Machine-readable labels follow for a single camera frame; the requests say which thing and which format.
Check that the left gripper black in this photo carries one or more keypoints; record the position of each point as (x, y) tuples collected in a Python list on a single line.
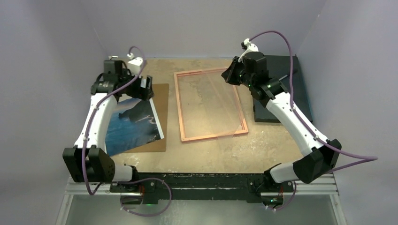
[(141, 92)]

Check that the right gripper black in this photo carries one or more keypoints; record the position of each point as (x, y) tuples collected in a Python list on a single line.
[(229, 75)]

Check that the seascape photo print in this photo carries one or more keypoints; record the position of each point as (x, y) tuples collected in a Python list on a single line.
[(133, 124)]

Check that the clear acrylic glass sheet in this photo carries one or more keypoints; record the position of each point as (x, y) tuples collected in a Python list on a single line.
[(217, 102)]

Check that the pink wooden picture frame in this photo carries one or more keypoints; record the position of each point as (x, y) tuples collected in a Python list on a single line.
[(210, 105)]

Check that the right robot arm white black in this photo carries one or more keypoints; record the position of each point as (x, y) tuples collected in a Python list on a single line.
[(320, 154)]

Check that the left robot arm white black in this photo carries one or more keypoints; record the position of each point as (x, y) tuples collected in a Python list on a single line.
[(87, 160)]

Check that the brown cardboard backing board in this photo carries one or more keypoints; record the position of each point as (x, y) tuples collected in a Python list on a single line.
[(160, 112)]

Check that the small hammer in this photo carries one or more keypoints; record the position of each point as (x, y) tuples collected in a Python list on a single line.
[(287, 75)]

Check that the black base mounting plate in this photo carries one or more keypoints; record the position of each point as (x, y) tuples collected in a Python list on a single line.
[(248, 187)]

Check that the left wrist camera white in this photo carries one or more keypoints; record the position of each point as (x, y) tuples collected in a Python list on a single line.
[(135, 63)]

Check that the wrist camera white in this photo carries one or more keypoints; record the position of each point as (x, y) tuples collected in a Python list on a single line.
[(248, 47), (135, 63)]

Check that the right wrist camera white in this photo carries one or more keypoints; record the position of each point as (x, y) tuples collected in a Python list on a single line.
[(248, 47)]

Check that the aluminium rail frame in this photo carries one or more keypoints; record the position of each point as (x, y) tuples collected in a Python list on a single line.
[(88, 162)]

